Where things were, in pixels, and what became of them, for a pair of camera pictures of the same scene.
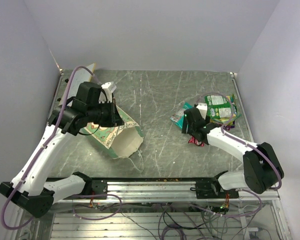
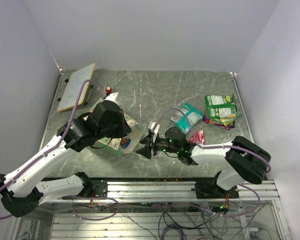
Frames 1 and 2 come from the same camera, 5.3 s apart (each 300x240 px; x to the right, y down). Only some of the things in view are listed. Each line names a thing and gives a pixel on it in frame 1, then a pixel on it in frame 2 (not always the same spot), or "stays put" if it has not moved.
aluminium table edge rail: (242, 106) stays put
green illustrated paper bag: (118, 141) stays put
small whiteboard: (81, 75) stays put
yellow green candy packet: (228, 120) to (220, 111)
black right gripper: (186, 128) to (146, 150)
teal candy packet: (178, 117) stays put
